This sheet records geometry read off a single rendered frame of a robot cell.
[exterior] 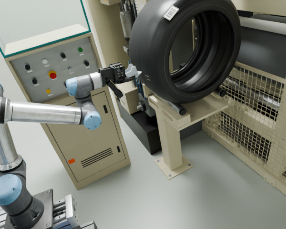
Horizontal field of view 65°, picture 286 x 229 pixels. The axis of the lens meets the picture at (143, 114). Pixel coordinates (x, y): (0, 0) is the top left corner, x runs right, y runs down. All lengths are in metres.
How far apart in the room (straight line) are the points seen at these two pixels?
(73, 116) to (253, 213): 1.46
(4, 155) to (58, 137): 0.72
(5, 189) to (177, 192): 1.30
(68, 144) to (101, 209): 0.60
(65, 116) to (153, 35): 0.50
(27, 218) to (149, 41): 0.96
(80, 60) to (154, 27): 0.76
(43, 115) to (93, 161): 1.20
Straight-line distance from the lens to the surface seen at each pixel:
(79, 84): 1.03
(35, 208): 1.23
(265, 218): 1.93
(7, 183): 1.15
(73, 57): 1.65
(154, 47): 1.03
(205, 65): 1.52
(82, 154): 1.97
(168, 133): 1.81
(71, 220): 1.26
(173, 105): 1.28
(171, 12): 1.04
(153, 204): 1.95
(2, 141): 1.13
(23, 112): 0.92
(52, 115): 0.93
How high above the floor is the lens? 1.63
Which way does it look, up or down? 35 degrees down
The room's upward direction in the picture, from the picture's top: 12 degrees counter-clockwise
